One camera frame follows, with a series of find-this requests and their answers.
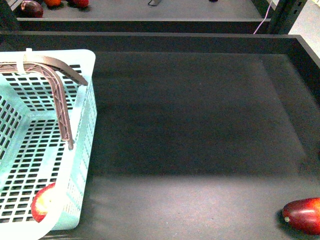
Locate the red apple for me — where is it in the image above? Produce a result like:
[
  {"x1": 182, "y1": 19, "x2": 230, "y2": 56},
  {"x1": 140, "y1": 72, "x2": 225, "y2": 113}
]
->
[{"x1": 31, "y1": 182, "x2": 56, "y2": 223}]

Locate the red mango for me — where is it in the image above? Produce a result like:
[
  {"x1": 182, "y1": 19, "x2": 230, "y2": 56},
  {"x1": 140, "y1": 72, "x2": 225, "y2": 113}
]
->
[{"x1": 282, "y1": 197, "x2": 320, "y2": 235}]

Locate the metal bracket on shelf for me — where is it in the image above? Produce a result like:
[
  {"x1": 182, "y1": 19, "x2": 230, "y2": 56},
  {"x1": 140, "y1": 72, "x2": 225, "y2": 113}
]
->
[{"x1": 147, "y1": 0, "x2": 162, "y2": 7}]

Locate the dark purple fruit on shelf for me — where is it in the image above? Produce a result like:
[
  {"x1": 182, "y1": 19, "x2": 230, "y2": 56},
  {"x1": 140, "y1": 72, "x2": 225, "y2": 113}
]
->
[{"x1": 20, "y1": 0, "x2": 44, "y2": 18}]

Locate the pink cable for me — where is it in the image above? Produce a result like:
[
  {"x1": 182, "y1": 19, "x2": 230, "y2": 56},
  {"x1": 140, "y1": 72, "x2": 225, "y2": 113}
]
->
[{"x1": 252, "y1": 0, "x2": 274, "y2": 35}]

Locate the red fruit on shelf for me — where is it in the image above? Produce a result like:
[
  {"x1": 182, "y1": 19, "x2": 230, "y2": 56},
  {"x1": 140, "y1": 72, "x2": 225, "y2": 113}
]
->
[{"x1": 73, "y1": 0, "x2": 89, "y2": 8}]

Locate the black shelf post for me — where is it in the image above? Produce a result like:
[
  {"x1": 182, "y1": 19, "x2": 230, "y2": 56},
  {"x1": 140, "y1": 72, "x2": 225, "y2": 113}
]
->
[{"x1": 267, "y1": 0, "x2": 307, "y2": 35}]

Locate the light blue plastic basket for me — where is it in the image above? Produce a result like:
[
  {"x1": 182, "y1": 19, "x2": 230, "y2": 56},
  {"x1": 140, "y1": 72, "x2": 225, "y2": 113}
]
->
[{"x1": 0, "y1": 49, "x2": 97, "y2": 240}]

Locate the orange fruit on shelf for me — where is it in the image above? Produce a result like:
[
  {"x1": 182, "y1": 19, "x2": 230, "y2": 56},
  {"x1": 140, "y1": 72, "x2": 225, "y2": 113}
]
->
[{"x1": 44, "y1": 0, "x2": 61, "y2": 8}]

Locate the brown basket handle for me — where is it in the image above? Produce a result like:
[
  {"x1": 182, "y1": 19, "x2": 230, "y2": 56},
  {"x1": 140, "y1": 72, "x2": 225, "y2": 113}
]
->
[
  {"x1": 24, "y1": 54, "x2": 88, "y2": 86},
  {"x1": 0, "y1": 62, "x2": 75, "y2": 151}
]

